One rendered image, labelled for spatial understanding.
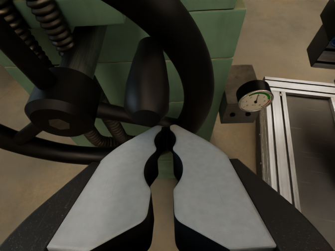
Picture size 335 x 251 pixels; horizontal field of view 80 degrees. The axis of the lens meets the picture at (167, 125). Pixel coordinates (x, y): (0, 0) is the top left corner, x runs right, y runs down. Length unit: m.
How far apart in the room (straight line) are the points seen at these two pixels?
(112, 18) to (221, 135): 0.96
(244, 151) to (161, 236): 0.57
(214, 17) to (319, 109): 0.86
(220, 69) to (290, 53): 1.33
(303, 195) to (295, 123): 0.31
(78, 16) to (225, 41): 0.23
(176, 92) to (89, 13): 0.27
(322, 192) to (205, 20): 0.75
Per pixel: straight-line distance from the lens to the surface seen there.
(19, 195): 1.25
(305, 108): 1.10
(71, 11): 0.25
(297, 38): 1.89
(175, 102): 0.48
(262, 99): 0.42
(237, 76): 0.51
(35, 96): 0.20
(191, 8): 0.34
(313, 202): 0.90
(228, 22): 0.36
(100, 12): 0.24
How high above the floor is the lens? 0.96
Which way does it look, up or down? 58 degrees down
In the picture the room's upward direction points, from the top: 5 degrees counter-clockwise
